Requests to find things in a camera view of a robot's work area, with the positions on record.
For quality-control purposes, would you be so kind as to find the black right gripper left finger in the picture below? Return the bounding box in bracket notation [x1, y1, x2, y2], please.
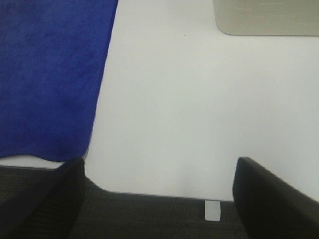
[0, 158, 86, 239]

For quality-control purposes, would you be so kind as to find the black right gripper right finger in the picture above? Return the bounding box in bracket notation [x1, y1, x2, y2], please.
[233, 157, 319, 239]

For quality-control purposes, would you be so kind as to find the blue microfibre towel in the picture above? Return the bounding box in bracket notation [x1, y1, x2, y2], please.
[0, 0, 118, 162]

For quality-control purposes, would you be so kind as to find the beige plastic bin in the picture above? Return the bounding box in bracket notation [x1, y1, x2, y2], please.
[213, 0, 319, 36]

